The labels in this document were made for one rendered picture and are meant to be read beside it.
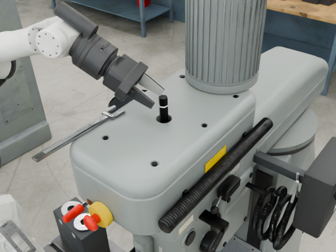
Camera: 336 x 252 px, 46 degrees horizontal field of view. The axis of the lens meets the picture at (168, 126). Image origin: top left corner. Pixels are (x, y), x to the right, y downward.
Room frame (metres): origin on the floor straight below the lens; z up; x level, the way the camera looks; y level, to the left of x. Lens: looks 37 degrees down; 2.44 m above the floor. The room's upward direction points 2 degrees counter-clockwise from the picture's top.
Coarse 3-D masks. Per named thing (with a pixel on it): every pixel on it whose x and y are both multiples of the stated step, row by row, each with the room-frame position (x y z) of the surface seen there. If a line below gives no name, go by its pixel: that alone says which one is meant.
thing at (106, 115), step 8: (104, 112) 0.79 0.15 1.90; (120, 112) 0.79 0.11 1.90; (96, 120) 0.76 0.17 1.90; (104, 120) 0.76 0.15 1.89; (80, 128) 0.73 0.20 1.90; (88, 128) 0.73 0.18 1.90; (72, 136) 0.70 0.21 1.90; (56, 144) 0.67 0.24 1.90; (64, 144) 0.68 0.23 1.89; (40, 152) 0.65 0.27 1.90; (48, 152) 0.65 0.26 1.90
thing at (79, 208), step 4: (76, 204) 0.67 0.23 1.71; (80, 204) 0.67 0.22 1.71; (84, 204) 0.67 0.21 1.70; (72, 208) 0.66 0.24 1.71; (76, 208) 0.66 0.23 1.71; (80, 208) 0.66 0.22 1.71; (68, 212) 0.64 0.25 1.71; (72, 212) 0.65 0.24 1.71; (76, 212) 0.65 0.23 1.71; (80, 212) 0.65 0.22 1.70; (64, 216) 0.63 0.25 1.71; (68, 216) 0.63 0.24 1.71; (72, 216) 0.64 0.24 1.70; (64, 220) 0.63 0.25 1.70; (68, 220) 0.63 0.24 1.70
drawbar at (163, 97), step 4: (160, 96) 0.77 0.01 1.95; (164, 96) 0.77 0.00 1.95; (160, 100) 0.76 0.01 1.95; (164, 100) 0.76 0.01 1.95; (160, 104) 0.76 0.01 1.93; (164, 104) 0.76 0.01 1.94; (160, 108) 0.76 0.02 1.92; (164, 108) 0.76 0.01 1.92; (160, 112) 0.76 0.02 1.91; (164, 112) 0.76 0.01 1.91; (160, 116) 0.76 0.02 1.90; (164, 116) 0.76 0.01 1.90; (160, 120) 0.76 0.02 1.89; (164, 120) 0.76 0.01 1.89
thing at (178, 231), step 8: (240, 160) 0.83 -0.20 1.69; (232, 168) 0.80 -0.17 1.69; (240, 168) 0.83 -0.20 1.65; (224, 176) 0.77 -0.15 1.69; (216, 184) 0.74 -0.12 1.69; (216, 192) 0.74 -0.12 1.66; (208, 200) 0.71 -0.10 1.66; (200, 208) 0.68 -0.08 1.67; (192, 216) 0.65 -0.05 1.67; (184, 224) 0.63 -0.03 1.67; (160, 232) 0.62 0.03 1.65; (176, 232) 0.61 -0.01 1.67; (168, 240) 0.61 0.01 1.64
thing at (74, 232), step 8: (72, 200) 1.22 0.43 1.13; (56, 208) 1.18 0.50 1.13; (64, 208) 1.17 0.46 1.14; (56, 216) 1.15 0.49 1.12; (80, 216) 1.12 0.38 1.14; (64, 224) 1.10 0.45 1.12; (72, 224) 1.09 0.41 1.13; (80, 224) 1.08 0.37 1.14; (64, 232) 1.12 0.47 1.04; (72, 232) 1.06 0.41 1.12; (80, 232) 1.05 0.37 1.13; (88, 232) 1.05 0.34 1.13; (96, 232) 1.06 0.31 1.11; (104, 232) 1.08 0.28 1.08; (64, 240) 1.14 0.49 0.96; (72, 240) 1.07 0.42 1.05; (80, 240) 1.01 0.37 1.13; (88, 240) 1.03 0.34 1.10; (96, 240) 1.05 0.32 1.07; (104, 240) 1.08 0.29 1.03; (72, 248) 1.09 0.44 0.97; (80, 248) 1.03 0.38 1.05; (88, 248) 1.02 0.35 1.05; (96, 248) 1.05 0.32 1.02; (104, 248) 1.07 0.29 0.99
